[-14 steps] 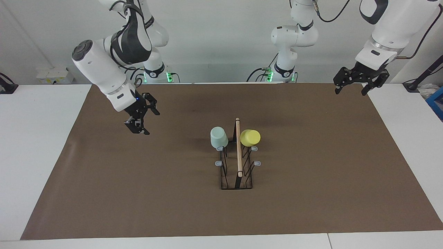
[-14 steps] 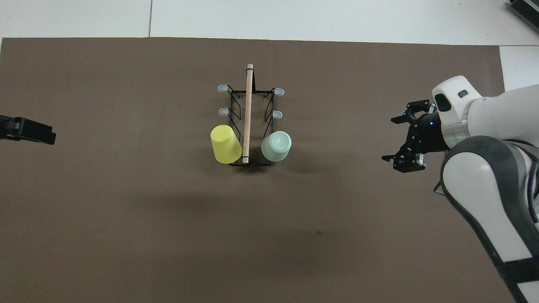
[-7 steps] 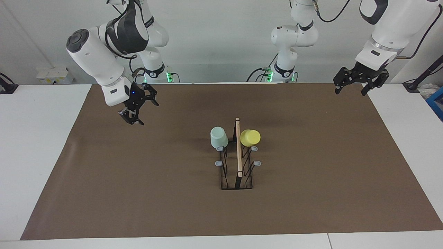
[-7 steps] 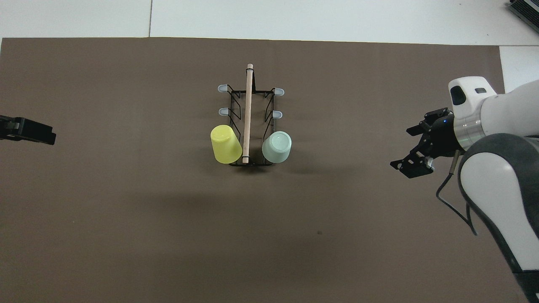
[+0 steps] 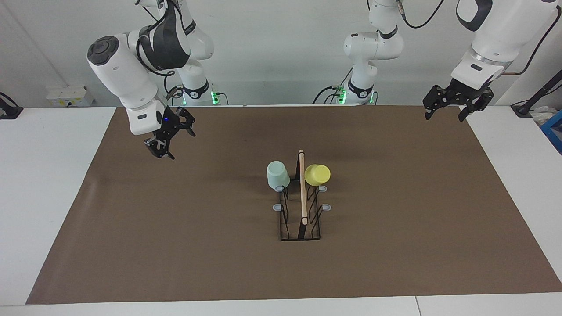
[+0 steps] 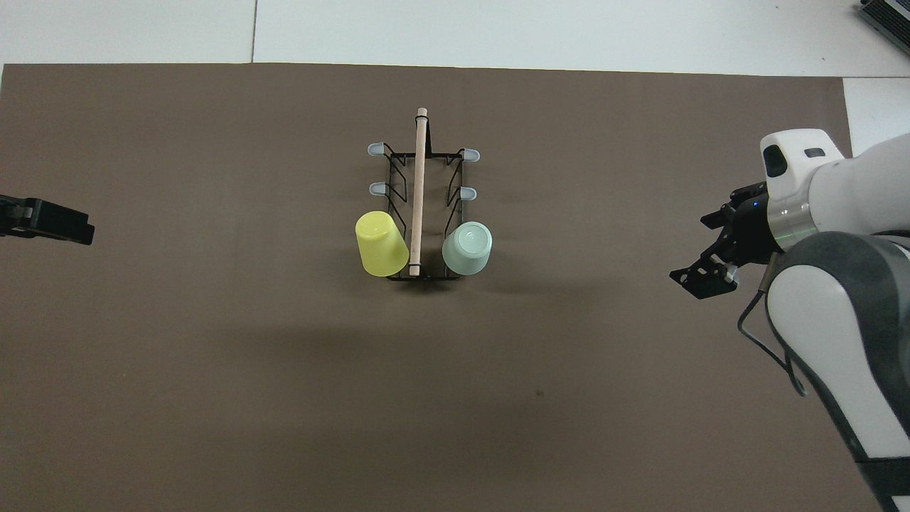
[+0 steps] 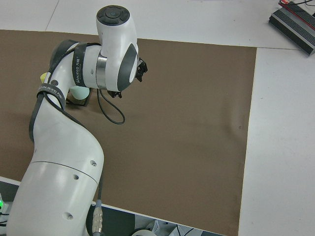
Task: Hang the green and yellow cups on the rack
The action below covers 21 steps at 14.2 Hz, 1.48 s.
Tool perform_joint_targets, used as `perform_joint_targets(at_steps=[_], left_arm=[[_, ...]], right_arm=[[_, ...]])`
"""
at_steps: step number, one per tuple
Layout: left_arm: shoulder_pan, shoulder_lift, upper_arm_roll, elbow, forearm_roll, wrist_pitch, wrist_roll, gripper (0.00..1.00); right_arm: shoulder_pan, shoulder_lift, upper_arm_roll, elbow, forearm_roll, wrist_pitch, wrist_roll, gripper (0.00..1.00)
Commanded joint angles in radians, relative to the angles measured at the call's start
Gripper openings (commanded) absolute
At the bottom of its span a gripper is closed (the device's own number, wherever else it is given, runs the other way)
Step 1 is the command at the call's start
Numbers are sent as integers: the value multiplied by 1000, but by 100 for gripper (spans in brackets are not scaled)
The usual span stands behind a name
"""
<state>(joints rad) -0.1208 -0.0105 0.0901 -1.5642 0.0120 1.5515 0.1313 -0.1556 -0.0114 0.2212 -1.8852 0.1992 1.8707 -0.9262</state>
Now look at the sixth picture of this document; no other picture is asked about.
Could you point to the pale green plastic cup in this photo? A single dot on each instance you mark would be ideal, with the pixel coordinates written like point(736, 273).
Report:
point(468, 249)

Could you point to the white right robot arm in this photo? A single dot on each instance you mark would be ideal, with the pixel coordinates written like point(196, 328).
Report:
point(839, 320)

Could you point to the brown table mat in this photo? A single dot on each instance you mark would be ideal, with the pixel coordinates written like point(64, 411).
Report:
point(284, 355)

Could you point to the dark ribbed device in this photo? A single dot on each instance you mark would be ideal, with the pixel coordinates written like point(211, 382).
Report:
point(889, 14)

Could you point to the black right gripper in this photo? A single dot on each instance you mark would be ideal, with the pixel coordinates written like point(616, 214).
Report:
point(753, 231)

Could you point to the yellow plastic cup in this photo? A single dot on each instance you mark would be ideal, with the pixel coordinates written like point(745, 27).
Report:
point(380, 245)

